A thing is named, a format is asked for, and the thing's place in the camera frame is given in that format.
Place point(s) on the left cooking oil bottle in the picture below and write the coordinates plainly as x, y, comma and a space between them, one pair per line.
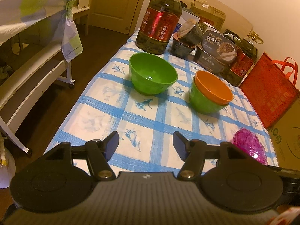
158, 24

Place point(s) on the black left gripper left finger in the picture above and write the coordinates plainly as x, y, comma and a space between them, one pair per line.
99, 153

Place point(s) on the green bowl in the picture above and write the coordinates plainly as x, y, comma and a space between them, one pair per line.
150, 74
202, 104

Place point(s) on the wooden door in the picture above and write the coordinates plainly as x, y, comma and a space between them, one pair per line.
115, 15

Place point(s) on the tilted dark food cup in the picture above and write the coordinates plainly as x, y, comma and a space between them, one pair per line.
190, 33

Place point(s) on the large pink glass plate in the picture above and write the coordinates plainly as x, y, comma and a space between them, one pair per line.
249, 143

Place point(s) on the red tote bag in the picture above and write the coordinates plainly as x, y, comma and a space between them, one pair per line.
271, 88

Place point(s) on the blue white checkered tablecloth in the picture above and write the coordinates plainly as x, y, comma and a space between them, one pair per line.
145, 124

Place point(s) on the large cardboard box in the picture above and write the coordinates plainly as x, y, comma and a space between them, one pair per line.
285, 138

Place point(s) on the white shelf rack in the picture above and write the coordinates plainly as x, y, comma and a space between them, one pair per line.
29, 67

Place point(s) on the instant rice box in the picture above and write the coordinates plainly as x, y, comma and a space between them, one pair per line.
219, 47
208, 62

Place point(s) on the checkered cloth on rack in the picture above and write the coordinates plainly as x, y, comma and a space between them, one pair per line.
56, 17

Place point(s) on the orange plastic bowl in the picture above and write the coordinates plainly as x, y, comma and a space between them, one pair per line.
213, 88

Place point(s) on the lower dark food cup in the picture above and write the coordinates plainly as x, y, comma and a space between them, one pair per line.
180, 49

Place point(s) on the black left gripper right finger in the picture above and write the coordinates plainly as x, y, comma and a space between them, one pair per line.
192, 153

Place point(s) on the white blue carton box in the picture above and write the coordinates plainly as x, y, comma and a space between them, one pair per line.
186, 15

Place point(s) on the cooking oil bottle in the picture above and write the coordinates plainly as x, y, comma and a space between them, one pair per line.
158, 24
247, 54

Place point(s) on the upper instant rice box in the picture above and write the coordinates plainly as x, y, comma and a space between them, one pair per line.
219, 47

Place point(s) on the brown carton behind bottles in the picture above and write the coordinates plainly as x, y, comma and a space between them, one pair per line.
208, 14

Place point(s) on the lower instant rice box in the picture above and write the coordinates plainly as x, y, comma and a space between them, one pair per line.
208, 62

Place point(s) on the right cooking oil bottle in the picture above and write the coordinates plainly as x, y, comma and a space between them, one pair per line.
247, 54

